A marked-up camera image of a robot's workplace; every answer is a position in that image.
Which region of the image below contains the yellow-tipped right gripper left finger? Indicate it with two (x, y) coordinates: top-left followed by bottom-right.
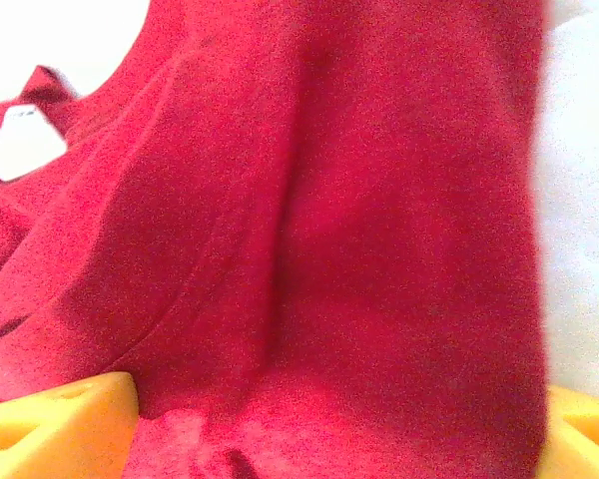
(0, 370), (141, 479)

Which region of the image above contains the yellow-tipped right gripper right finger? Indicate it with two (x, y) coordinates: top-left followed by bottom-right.
(545, 385), (599, 479)

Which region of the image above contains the red t-shirt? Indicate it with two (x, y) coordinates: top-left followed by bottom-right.
(0, 0), (553, 479)

